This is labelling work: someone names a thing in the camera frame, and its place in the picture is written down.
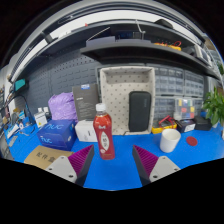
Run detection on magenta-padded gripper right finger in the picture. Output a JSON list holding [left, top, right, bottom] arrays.
[[131, 144, 182, 187]]

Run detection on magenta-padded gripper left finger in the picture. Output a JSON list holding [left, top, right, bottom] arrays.
[[44, 143, 96, 188]]

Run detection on red drink bottle white cap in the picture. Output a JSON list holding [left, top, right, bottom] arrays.
[[92, 102, 116, 161]]

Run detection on brown cardboard box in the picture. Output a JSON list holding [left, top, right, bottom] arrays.
[[23, 145, 74, 170]]

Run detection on white cup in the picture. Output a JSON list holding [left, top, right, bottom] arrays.
[[159, 128, 182, 154]]

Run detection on blue cardboard box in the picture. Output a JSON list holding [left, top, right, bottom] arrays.
[[36, 119, 78, 152]]

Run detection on yellow multimeter with red leads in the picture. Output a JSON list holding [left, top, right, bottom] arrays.
[[151, 115, 178, 135]]

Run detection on small white cardboard box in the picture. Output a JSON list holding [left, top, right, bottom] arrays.
[[74, 119, 99, 143]]

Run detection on black box with white label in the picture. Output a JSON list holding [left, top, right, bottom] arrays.
[[175, 118, 196, 134]]

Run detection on white box with yellow label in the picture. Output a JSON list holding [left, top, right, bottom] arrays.
[[33, 111, 48, 129]]

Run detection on flat black box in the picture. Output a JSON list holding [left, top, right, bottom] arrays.
[[194, 115, 213, 132]]

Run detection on black zip case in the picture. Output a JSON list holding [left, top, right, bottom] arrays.
[[128, 90, 153, 133]]

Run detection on purple plastic bag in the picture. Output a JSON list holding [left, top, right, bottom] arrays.
[[47, 92, 78, 123]]

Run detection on grey parts drawer cabinet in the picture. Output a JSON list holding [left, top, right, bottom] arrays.
[[154, 64, 186, 98], [183, 69, 206, 99], [153, 95, 176, 118]]

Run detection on clear organizer box coloured parts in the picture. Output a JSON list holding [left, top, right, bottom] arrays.
[[173, 97, 196, 121]]

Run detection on dark grey product box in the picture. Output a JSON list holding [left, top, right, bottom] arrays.
[[72, 83, 101, 122]]

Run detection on green potted plant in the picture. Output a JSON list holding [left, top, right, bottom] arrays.
[[201, 87, 224, 134]]

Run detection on beige dotted fabric storage box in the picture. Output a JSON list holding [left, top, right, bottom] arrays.
[[99, 66, 157, 136]]

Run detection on grey pegboard panel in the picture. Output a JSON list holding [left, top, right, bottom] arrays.
[[24, 49, 101, 114]]

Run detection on teal plastic bin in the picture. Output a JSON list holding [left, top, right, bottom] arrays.
[[13, 78, 27, 93]]

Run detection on black workbench shelf unit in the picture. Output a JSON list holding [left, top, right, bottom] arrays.
[[9, 19, 221, 81]]

